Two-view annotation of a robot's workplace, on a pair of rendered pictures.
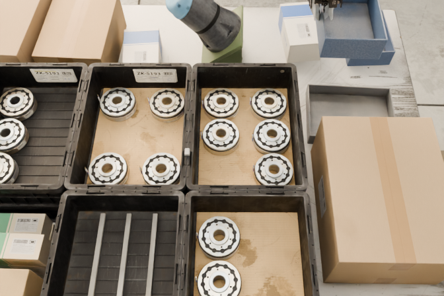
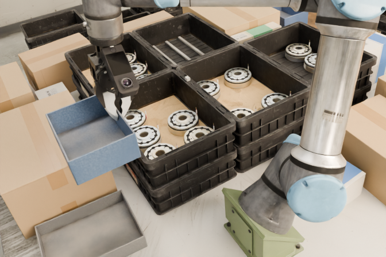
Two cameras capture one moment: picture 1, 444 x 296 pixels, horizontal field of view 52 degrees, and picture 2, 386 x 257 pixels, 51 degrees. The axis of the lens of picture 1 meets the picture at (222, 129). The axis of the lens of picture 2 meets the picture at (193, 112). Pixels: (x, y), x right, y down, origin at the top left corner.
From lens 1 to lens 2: 1.69 m
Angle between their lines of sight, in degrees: 82
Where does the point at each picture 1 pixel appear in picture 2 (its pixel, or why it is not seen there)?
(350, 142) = not seen: hidden behind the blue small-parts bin
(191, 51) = (298, 224)
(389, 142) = (41, 158)
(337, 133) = not seen: hidden behind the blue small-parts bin
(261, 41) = not seen: outside the picture
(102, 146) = (259, 88)
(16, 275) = (228, 27)
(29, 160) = (292, 66)
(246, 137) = (166, 135)
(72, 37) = (374, 118)
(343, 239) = (67, 97)
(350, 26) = (90, 148)
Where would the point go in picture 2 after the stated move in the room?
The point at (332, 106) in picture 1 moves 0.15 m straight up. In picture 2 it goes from (112, 244) to (100, 210)
